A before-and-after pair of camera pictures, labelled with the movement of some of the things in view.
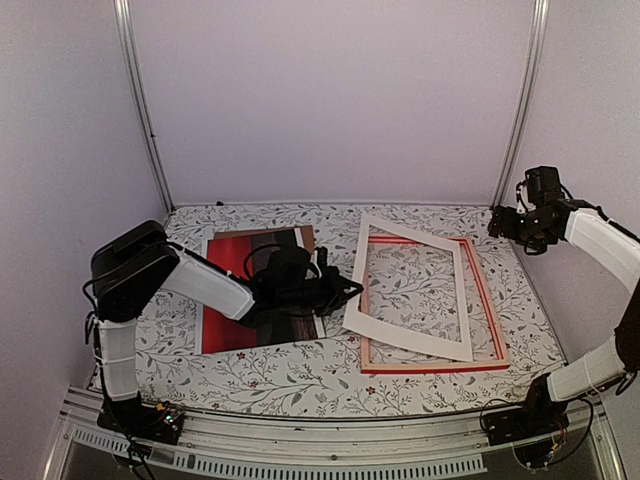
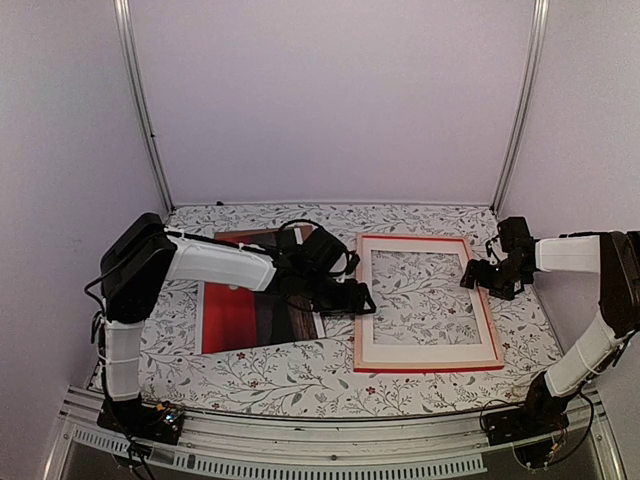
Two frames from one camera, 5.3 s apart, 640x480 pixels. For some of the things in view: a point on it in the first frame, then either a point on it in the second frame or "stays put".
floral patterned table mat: [323, 378] stays put
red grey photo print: [221, 333] stays put
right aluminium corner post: [536, 32] stays put
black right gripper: [507, 230] -> [482, 280]
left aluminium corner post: [123, 10] stays put
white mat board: [443, 345] -> [434, 353]
